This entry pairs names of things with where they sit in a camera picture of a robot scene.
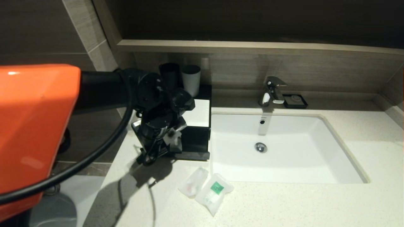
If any black amenity box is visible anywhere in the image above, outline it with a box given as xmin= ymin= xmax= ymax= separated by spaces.
xmin=181 ymin=84 xmax=212 ymax=139

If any white ribbed pad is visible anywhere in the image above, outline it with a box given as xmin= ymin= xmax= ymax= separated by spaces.
xmin=185 ymin=99 xmax=211 ymax=128

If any small translucent packet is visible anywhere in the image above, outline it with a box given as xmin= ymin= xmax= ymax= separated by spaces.
xmin=178 ymin=166 xmax=209 ymax=198

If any black cup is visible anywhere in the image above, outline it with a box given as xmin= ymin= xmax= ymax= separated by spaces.
xmin=159 ymin=63 xmax=182 ymax=90

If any grey cup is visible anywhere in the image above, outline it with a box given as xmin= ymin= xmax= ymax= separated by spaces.
xmin=181 ymin=65 xmax=201 ymax=97

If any clear packet green label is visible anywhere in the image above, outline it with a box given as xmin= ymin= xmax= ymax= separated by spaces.
xmin=195 ymin=173 xmax=235 ymax=217

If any grey toilet lid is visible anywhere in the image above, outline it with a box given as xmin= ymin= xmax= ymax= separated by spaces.
xmin=30 ymin=192 xmax=78 ymax=227

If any chrome faucet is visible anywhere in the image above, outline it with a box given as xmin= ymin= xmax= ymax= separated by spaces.
xmin=259 ymin=76 xmax=288 ymax=107

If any black soap dish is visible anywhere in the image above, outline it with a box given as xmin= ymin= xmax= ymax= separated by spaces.
xmin=283 ymin=94 xmax=308 ymax=109

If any white sink basin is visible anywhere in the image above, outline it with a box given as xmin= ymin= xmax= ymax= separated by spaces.
xmin=211 ymin=113 xmax=369 ymax=184

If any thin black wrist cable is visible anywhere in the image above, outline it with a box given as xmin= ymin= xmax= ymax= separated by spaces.
xmin=136 ymin=126 xmax=169 ymax=166

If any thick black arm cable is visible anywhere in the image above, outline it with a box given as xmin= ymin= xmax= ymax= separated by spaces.
xmin=0 ymin=69 xmax=134 ymax=205

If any metal hose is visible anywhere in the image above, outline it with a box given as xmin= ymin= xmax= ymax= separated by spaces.
xmin=44 ymin=184 xmax=62 ymax=196

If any wooden wall ledge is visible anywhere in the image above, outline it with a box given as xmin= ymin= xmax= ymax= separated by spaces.
xmin=117 ymin=39 xmax=404 ymax=57

